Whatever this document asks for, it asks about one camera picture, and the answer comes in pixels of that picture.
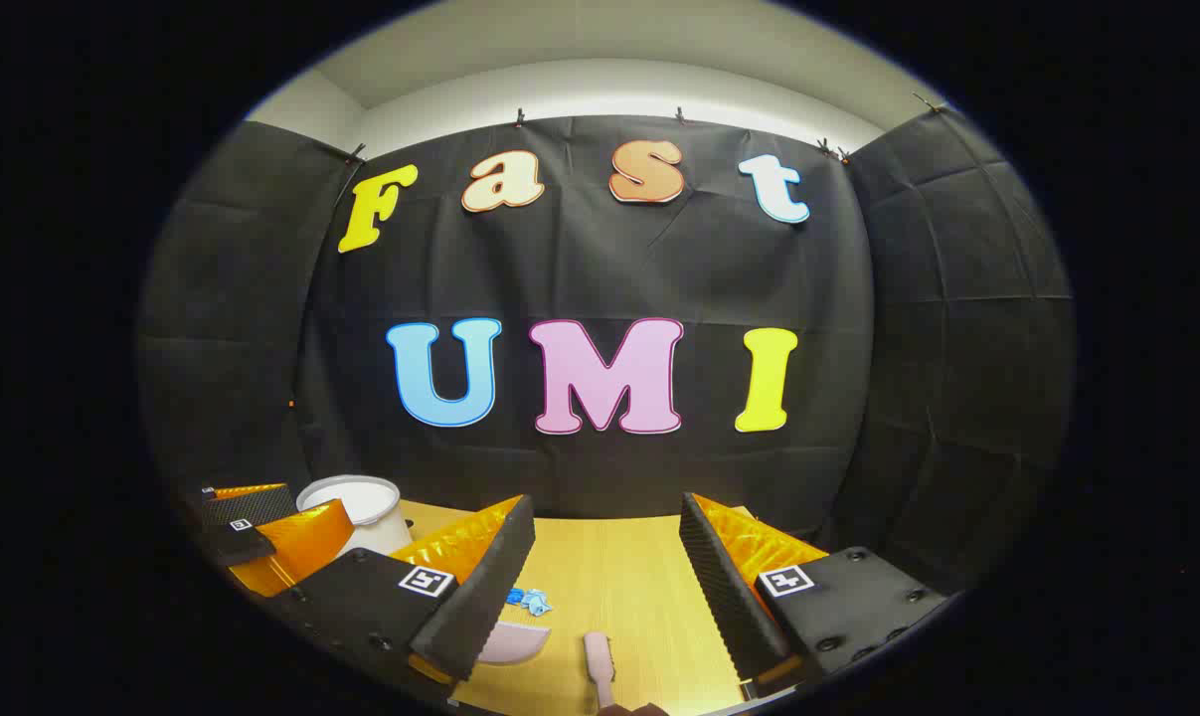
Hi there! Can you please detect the lavender plastic dustpan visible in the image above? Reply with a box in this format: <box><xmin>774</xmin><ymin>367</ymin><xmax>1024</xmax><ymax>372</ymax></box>
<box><xmin>478</xmin><ymin>621</ymin><xmax>552</xmax><ymax>666</ymax></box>

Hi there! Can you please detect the wooden desktop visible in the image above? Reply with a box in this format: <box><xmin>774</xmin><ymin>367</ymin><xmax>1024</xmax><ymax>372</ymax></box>
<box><xmin>252</xmin><ymin>497</ymin><xmax>760</xmax><ymax>716</ymax></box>

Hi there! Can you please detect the row of black cloth clips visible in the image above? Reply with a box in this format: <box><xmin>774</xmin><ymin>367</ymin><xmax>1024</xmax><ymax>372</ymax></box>
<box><xmin>346</xmin><ymin>91</ymin><xmax>948</xmax><ymax>165</ymax></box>

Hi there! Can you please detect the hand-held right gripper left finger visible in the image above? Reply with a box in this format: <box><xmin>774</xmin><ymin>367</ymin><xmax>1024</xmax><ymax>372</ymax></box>
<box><xmin>281</xmin><ymin>494</ymin><xmax>538</xmax><ymax>689</ymax></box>

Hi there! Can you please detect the black backdrop cloth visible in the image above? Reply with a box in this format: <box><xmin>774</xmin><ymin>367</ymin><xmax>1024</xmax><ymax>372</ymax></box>
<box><xmin>137</xmin><ymin>104</ymin><xmax>1076</xmax><ymax>598</ymax></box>

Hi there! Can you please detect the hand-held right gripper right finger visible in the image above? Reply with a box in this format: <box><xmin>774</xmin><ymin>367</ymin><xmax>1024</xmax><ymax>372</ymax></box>
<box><xmin>679</xmin><ymin>492</ymin><xmax>948</xmax><ymax>697</ymax></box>

